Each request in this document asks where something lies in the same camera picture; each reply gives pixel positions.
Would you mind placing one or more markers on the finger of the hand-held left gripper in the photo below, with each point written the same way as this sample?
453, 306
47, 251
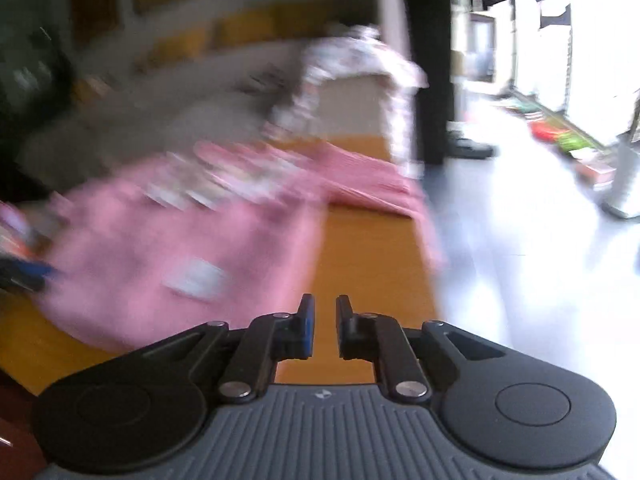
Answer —
27, 274

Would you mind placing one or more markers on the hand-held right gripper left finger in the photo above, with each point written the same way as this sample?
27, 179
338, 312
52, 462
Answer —
307, 327

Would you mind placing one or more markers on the yellow cushion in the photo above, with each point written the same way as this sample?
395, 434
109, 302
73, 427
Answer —
177, 45
244, 27
320, 17

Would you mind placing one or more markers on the black pillar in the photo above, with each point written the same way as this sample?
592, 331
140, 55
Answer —
427, 60

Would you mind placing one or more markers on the white plant pot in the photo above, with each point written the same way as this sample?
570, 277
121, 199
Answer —
625, 180

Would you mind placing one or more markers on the dark shoe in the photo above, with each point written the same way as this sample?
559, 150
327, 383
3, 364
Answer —
470, 147

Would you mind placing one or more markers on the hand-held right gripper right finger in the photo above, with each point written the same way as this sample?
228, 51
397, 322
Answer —
344, 330

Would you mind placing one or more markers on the maroon cloth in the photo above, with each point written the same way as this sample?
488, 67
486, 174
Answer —
235, 240

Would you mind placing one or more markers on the grey sofa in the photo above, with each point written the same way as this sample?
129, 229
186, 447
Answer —
165, 110

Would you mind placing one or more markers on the pink planter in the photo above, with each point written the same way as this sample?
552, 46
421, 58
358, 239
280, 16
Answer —
595, 175

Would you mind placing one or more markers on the floral cloth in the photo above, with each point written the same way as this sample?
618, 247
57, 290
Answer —
360, 57

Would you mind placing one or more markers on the small green plant pot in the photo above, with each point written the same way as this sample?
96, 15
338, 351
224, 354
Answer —
575, 142

